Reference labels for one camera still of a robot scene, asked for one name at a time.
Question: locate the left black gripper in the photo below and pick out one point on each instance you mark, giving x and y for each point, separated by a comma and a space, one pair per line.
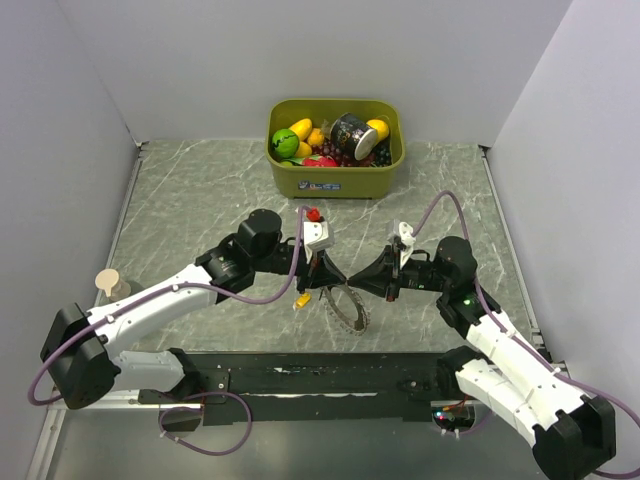
319, 273

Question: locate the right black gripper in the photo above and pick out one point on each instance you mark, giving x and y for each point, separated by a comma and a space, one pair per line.
376, 278

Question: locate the yellow tag key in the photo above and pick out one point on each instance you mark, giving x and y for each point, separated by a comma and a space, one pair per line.
302, 300

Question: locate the large metal keyring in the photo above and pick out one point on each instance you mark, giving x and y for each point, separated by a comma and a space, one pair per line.
346, 307

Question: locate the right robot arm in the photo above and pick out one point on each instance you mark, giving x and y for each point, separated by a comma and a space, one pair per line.
571, 434

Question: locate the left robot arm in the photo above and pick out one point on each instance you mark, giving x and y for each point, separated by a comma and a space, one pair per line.
86, 352

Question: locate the olive green plastic bin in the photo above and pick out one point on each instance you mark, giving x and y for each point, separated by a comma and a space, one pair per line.
334, 182

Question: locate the red toy dragonfruit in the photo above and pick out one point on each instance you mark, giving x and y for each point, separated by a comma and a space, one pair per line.
319, 161

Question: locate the dark toy grapes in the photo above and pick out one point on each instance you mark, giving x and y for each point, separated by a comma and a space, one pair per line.
382, 155

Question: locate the small yellow toy lemon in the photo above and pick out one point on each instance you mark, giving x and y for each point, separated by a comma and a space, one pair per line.
304, 150

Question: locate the green toy watermelon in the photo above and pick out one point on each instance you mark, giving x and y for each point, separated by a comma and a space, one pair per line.
285, 143

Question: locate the orange toy fruit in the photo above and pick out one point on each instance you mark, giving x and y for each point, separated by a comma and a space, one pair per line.
316, 137

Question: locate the black printed can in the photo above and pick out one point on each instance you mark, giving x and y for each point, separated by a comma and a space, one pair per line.
353, 137

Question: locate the yellow toy mango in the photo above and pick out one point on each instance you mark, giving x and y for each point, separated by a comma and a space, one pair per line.
302, 128

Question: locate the yellow toy lemon right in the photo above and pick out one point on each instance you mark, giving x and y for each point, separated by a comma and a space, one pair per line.
381, 127

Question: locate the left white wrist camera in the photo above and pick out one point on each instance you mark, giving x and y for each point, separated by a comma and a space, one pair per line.
317, 237

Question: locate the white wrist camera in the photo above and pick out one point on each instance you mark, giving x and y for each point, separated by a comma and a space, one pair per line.
317, 237
400, 235

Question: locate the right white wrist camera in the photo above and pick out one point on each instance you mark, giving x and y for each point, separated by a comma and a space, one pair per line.
400, 235

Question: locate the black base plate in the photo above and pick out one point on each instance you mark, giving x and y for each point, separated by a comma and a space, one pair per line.
235, 386

